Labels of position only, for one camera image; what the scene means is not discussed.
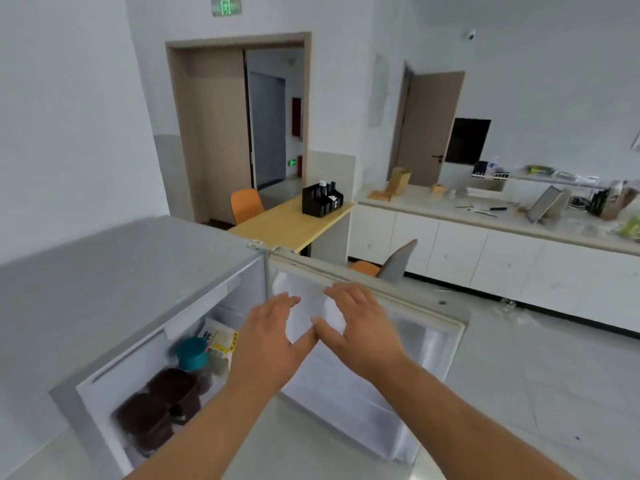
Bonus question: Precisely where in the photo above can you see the dark brown food container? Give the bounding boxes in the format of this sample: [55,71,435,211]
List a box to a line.
[148,368,204,426]
[115,393,175,456]

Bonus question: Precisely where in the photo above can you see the wooden knife block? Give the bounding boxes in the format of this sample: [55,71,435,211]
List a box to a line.
[368,166,412,202]

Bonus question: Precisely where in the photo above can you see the grey mini fridge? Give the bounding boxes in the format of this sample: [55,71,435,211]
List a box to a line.
[0,216,273,480]

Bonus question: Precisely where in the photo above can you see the black desk organizer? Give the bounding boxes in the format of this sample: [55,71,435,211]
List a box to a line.
[301,180,345,218]

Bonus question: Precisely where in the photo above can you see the brown wooden door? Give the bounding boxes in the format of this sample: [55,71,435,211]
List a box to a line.
[387,64,466,188]

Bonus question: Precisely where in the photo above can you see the brown paper bag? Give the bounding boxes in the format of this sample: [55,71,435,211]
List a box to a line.
[602,181,639,221]

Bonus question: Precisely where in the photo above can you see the person's right hand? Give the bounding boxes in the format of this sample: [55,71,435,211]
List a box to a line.
[310,283,409,380]

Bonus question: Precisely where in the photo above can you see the light wooden table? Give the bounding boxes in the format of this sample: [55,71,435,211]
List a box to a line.
[227,195,355,258]

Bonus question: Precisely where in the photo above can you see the person's left forearm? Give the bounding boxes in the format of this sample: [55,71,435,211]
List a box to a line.
[122,379,284,480]

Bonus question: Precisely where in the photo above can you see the black white rack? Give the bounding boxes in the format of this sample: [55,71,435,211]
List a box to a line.
[471,160,512,181]

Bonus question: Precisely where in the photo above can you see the person's right forearm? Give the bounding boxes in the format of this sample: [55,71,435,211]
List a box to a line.
[370,352,578,480]

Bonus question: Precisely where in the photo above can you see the wooden door frame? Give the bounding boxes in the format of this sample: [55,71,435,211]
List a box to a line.
[165,32,313,228]

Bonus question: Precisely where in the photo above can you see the teal lid bottle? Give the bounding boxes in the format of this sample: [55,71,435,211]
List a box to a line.
[174,337,213,395]

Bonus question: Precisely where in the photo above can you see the person's left hand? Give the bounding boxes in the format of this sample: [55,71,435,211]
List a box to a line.
[230,292,319,396]

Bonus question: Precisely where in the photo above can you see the white fridge door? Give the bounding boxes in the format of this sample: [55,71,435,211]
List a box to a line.
[267,246,471,468]

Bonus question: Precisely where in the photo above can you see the yellow white carton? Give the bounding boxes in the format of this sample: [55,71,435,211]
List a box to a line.
[197,321,239,363]

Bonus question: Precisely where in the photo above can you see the white counter cabinet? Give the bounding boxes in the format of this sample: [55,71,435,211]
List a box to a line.
[347,186,640,341]

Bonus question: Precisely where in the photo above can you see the dark bottles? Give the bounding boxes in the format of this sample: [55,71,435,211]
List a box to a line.
[588,188,610,217]

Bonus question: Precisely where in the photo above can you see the grey orange chair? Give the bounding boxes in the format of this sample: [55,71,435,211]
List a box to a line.
[348,239,419,284]

